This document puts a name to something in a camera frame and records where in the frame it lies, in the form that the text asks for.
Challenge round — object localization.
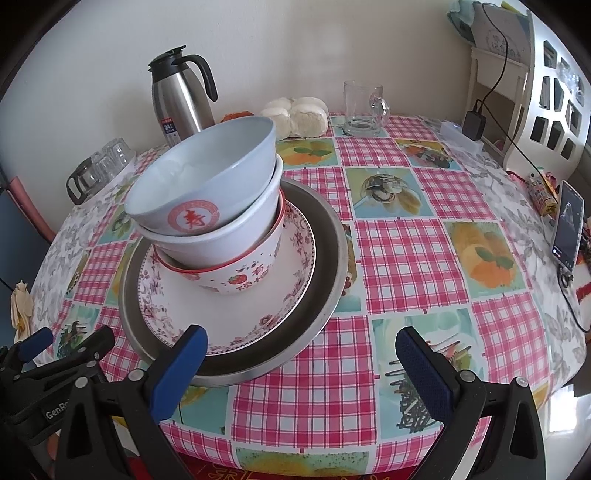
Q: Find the white power strip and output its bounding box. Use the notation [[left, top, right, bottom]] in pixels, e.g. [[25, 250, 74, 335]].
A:
[[438, 120, 485, 151]]

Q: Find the clear glass mug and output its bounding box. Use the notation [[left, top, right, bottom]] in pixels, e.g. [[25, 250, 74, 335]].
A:
[[342, 80, 391, 138]]

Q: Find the pink checked fruit-print tablecloth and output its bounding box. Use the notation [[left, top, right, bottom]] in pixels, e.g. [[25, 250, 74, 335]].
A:
[[65, 111, 578, 472]]

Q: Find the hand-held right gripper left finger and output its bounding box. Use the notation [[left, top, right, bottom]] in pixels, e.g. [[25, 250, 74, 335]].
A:
[[55, 324, 209, 480]]

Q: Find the glass teapot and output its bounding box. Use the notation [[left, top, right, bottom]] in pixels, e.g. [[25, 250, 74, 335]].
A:
[[66, 157, 109, 206]]

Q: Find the white printed bag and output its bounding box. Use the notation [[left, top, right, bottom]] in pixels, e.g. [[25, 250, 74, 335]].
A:
[[445, 0, 532, 61]]

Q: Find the beige crumpled wrapper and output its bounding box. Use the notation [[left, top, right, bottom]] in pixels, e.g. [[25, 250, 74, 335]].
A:
[[10, 279, 35, 342]]

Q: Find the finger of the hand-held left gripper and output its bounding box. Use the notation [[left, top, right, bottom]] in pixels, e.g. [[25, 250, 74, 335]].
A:
[[36, 325, 116, 376], [0, 328, 54, 377]]

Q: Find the large metal plate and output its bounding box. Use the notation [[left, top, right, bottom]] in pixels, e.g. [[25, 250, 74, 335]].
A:
[[117, 178, 349, 388]]

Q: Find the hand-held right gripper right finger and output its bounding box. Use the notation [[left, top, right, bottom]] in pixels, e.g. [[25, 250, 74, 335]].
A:
[[394, 326, 548, 480]]

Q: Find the black charger cable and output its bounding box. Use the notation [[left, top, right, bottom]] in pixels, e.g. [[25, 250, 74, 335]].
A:
[[475, 4, 591, 333]]

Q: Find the white shelf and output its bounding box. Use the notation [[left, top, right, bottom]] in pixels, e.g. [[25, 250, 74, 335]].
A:
[[466, 46, 527, 139]]

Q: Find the strawberry print bowl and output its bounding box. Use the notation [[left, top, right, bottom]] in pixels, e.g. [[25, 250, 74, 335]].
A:
[[159, 189, 286, 296]]

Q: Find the blue chair with pink rim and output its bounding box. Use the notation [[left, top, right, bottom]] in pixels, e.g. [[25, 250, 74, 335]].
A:
[[0, 178, 58, 259]]

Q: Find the small glass cup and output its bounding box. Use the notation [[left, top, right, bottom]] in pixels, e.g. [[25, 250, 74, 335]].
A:
[[108, 137, 134, 169], [92, 150, 116, 181]]

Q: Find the pink floral plate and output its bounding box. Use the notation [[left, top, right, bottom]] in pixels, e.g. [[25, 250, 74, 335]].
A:
[[137, 200, 317, 356]]

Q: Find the bag of steamed buns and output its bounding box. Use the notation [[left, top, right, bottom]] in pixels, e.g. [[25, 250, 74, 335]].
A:
[[259, 97, 329, 140]]

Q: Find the white plastic chair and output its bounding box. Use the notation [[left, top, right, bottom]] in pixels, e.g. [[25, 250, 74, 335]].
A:
[[501, 9, 591, 185]]

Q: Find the black charger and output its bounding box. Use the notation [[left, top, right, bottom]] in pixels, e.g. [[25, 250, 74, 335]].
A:
[[463, 110, 487, 140]]

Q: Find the stainless steel thermos jug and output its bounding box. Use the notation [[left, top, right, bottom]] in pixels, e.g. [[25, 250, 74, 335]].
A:
[[148, 46, 219, 148]]

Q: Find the light blue bowl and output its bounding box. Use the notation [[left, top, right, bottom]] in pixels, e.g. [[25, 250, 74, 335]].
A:
[[124, 115, 278, 237]]

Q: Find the smartphone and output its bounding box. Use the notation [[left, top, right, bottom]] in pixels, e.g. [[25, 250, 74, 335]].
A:
[[551, 180, 585, 271]]

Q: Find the white square bowl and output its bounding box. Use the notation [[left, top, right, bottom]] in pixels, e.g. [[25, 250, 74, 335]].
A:
[[134, 154, 284, 271]]

